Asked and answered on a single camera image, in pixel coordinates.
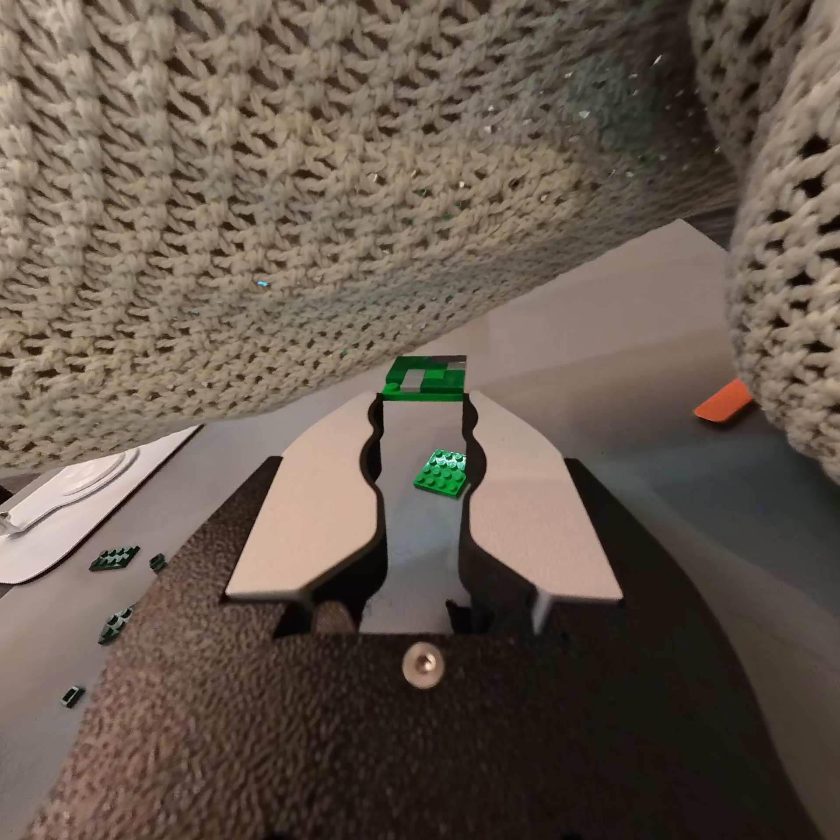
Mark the dark green lego plate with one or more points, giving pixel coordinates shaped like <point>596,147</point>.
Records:
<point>115,559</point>

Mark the orange brick separator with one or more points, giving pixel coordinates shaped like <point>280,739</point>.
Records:
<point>718,405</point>

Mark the white book stand base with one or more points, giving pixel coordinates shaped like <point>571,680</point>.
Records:
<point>98,512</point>

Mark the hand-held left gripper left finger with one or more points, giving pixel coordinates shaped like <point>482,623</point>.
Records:
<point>308,512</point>

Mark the bright green square lego plate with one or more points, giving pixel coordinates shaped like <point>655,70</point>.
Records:
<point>441,476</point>

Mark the person's knit sweater torso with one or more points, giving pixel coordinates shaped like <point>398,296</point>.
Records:
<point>262,197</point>

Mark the dark green lego piece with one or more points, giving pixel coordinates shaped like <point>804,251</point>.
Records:
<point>115,627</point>

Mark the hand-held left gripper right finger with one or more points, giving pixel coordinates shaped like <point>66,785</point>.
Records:
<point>538,518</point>

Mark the green and grey tiled lego plate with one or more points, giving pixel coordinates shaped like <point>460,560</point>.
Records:
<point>426,384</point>

